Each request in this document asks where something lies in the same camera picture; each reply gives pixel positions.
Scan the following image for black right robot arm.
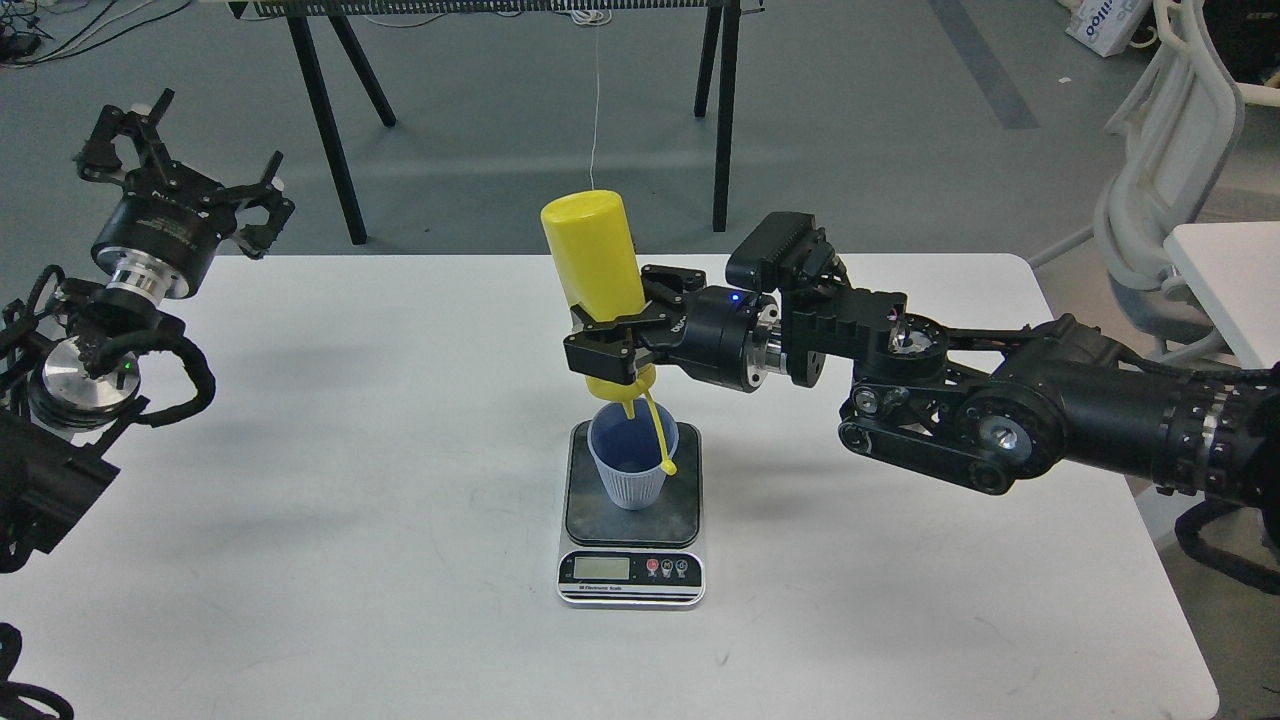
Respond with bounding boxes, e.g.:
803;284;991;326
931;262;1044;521
564;261;1277;594

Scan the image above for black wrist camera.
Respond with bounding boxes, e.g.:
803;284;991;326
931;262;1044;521
724;211;837;293

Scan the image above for black trestle table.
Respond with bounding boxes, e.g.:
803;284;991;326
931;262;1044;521
230;1;756;254

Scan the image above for white hanging cable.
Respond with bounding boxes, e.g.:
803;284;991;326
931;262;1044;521
572;8;613;191

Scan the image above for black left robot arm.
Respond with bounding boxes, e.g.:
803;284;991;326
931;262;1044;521
1;88;294;573

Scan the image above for white office chair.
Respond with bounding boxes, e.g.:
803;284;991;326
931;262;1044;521
1030;1;1277;366

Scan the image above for blue plastic cup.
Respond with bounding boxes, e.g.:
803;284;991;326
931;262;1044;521
588;400;678;510

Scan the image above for yellow squeeze bottle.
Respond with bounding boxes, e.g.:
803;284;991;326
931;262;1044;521
540;190;678;477

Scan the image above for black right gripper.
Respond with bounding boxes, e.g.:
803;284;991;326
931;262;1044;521
563;264;783;393

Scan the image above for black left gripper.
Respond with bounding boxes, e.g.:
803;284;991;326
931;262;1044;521
76;88;297;301

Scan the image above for black floor cables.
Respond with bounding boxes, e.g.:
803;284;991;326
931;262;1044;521
0;0;196;69

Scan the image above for digital kitchen scale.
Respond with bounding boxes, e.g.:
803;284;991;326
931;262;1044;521
556;421;707;609

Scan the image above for white cardboard box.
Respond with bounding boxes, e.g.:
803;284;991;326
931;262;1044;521
1064;0;1153;56

